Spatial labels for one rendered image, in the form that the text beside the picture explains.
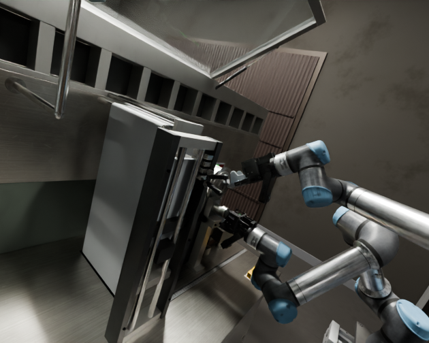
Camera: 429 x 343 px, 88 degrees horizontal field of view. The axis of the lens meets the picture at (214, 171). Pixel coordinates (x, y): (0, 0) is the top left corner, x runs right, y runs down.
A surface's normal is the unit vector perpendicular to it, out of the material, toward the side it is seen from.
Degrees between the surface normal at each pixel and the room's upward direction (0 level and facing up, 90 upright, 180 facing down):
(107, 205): 90
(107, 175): 90
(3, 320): 0
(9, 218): 90
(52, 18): 90
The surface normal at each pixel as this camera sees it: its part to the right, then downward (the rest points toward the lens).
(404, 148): -0.56, 0.03
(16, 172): 0.75, 0.39
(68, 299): 0.31, -0.92
